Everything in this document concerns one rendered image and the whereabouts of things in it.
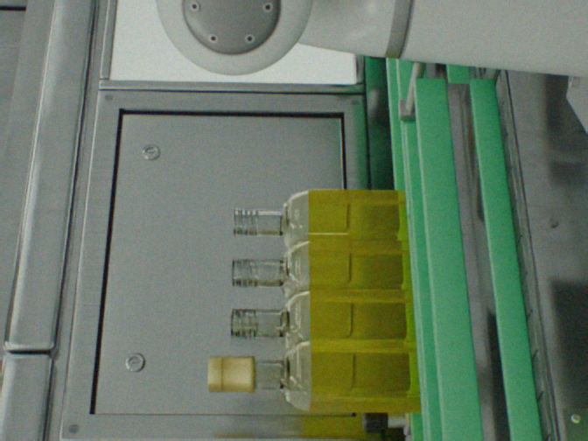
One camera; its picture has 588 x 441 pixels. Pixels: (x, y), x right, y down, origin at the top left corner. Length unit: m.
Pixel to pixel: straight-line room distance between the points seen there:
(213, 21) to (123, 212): 0.70
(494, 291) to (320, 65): 0.56
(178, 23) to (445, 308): 0.42
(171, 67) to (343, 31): 0.73
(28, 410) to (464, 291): 0.50
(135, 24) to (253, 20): 0.86
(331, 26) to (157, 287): 0.59
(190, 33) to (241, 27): 0.03
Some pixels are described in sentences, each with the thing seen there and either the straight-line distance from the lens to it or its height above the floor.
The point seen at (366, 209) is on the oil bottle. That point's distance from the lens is 1.16.
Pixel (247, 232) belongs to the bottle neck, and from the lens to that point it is 1.17.
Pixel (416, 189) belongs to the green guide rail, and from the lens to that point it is 1.14.
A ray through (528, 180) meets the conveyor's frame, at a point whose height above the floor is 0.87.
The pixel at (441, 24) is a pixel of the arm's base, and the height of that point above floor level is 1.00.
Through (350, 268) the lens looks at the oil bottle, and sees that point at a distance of 1.13.
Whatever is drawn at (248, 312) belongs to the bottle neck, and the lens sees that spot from 1.12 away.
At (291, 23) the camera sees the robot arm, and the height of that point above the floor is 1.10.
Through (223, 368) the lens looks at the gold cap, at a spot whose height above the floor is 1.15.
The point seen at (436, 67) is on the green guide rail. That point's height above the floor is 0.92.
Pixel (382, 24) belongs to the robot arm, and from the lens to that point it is 0.75.
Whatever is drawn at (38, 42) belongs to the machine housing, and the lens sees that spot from 1.56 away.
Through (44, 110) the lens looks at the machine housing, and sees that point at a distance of 1.45.
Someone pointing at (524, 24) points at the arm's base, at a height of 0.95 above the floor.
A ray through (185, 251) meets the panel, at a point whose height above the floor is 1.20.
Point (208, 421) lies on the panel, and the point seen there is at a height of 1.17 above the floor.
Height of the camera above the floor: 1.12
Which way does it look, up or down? 2 degrees down
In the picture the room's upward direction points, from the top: 89 degrees counter-clockwise
